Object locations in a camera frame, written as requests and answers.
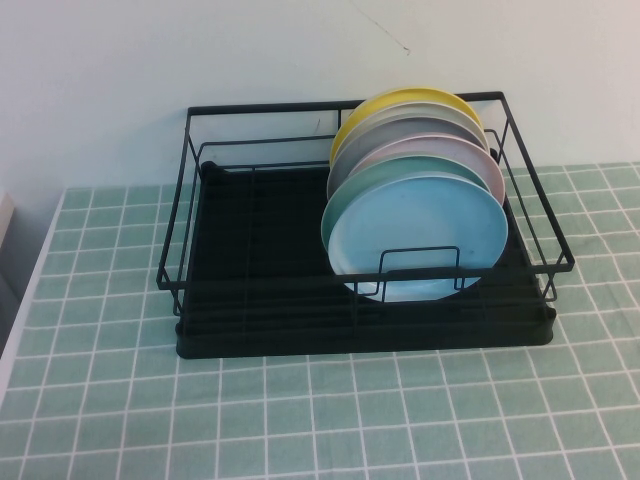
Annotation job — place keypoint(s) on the light blue plate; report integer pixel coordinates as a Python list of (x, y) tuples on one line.
[(415, 225)]

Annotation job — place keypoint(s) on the yellow plate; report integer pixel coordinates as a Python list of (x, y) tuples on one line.
[(400, 97)]

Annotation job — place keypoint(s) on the mint green plate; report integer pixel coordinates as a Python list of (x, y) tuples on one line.
[(400, 167)]

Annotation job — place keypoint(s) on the cream white plate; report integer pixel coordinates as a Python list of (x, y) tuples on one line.
[(431, 109)]

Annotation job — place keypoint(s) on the grey plate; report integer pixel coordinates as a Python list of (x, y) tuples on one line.
[(400, 131)]

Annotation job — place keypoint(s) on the pink plate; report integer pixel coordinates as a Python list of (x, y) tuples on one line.
[(452, 150)]

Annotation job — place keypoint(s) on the green checked tablecloth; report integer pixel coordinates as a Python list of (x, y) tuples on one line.
[(150, 400)]

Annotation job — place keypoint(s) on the black plastic drip tray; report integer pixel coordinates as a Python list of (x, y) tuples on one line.
[(250, 345)]

